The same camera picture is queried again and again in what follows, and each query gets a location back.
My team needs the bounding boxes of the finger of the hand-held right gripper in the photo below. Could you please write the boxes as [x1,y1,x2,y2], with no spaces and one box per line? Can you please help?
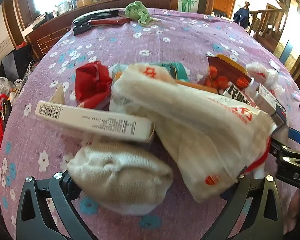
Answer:
[287,127,300,146]
[269,139,300,172]

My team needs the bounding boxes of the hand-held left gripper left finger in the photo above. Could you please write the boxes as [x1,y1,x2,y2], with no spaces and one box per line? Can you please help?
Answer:
[16,172,100,240]

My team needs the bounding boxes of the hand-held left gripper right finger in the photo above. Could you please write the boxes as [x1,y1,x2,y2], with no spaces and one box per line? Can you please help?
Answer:
[202,175,285,240]

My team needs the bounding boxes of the white knitted sock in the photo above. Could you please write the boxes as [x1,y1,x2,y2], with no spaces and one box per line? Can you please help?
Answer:
[67,136,174,215]

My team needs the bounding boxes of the white grey medicine carton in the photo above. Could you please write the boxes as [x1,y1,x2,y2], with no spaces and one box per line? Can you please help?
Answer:
[35,84,155,143]

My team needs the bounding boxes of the large white orange-print bag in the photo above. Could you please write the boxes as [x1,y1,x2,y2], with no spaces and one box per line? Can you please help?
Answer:
[110,64,278,203]

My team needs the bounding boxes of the red plastic bag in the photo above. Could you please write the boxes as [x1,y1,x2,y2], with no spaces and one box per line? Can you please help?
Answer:
[75,61,113,109]

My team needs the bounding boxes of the teal cartoon packet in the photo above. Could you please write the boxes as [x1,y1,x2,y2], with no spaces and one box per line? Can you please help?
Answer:
[150,62,190,83]

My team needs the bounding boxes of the white carton with blue end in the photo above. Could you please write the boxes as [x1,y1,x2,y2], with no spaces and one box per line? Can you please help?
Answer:
[256,84,289,128]

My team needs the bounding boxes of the black white printed packet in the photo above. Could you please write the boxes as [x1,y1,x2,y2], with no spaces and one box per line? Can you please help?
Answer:
[222,82,259,108]

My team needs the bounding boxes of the red brown snack wrapper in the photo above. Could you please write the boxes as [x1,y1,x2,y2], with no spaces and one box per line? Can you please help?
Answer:
[197,55,253,90]

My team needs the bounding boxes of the wooden stair railing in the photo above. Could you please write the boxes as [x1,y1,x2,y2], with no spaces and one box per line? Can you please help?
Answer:
[249,2,290,47]

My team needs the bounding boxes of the clear plastic bag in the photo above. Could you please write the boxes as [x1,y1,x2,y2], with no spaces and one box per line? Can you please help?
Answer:
[0,76,15,97]

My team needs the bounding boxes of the dark blue jacket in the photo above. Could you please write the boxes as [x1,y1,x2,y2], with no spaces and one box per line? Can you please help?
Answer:
[233,7,252,29]

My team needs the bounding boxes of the black paper bag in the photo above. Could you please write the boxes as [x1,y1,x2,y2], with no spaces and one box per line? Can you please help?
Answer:
[1,45,35,80]

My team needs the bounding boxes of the small black box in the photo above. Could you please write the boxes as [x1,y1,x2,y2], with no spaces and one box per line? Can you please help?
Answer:
[73,23,92,36]

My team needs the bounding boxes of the red pouch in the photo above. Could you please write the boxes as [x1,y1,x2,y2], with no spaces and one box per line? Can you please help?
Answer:
[89,17,127,26]

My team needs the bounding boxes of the black case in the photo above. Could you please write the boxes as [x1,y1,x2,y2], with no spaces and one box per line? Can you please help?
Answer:
[72,10,119,24]

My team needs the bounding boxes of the green knitted cloth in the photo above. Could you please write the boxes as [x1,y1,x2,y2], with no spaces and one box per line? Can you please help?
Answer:
[125,1,152,27]

